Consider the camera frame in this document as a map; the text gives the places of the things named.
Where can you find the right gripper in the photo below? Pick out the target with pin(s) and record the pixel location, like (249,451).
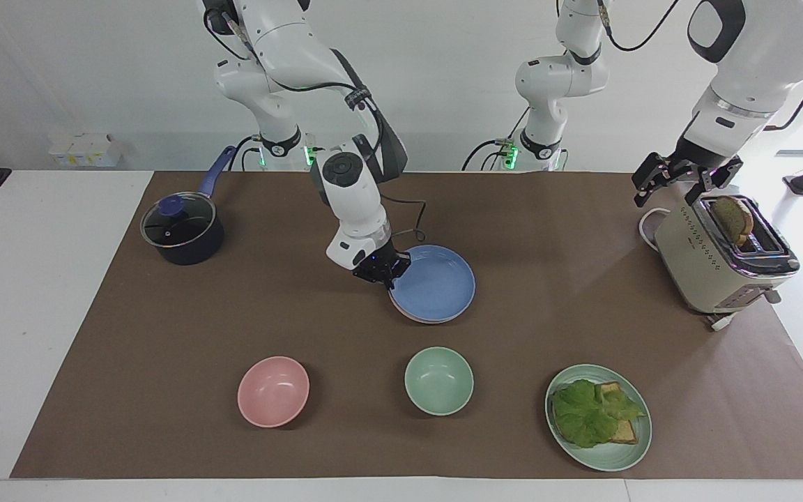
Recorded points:
(372,266)

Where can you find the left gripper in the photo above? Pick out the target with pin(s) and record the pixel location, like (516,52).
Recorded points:
(694,162)

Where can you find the blue plate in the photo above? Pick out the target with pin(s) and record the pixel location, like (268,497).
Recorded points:
(438,282)

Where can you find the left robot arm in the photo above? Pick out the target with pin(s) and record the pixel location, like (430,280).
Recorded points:
(743,63)

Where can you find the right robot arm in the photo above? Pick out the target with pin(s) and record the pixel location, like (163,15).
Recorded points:
(346,209)

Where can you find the pink plate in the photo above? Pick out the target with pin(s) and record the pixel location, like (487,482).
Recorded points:
(415,318)

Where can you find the toasted bread slice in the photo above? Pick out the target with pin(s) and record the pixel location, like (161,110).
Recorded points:
(730,216)

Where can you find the beige toaster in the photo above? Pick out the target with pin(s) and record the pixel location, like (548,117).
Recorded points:
(701,268)

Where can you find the green bowl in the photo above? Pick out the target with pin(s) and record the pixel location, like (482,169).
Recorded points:
(438,380)

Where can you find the pink bowl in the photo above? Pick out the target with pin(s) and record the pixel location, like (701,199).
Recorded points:
(272,392)

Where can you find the dark blue saucepan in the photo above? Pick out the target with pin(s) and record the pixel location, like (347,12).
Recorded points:
(192,247)

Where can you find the glass lid with blue knob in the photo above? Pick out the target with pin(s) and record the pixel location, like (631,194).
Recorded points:
(177,222)

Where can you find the green lettuce leaf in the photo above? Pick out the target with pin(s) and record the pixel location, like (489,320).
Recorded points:
(586,415)

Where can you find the green plate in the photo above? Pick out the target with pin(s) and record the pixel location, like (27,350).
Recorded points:
(610,453)

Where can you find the white box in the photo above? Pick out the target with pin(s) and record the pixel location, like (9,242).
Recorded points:
(84,150)

